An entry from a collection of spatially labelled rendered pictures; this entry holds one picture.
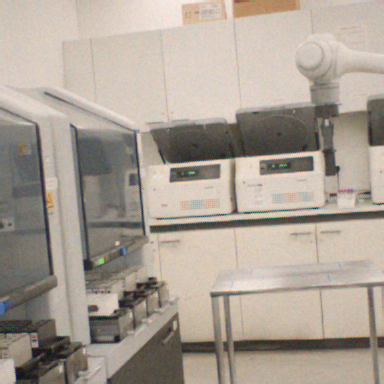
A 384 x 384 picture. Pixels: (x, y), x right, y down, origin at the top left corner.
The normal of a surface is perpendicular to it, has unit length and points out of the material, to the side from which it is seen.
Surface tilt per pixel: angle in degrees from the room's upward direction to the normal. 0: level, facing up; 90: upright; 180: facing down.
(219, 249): 90
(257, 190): 90
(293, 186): 90
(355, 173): 90
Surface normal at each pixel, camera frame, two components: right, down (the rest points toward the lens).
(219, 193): -0.25, 0.07
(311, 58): -0.47, 0.05
